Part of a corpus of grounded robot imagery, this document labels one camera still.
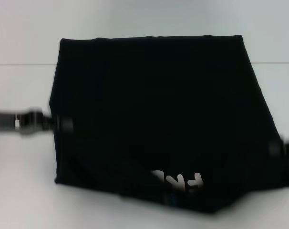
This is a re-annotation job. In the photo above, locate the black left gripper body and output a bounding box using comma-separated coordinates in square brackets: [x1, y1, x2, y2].
[0, 108, 54, 137]

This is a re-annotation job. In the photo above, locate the black shirt with FREE print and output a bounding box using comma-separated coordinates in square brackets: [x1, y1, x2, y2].
[49, 35, 289, 214]

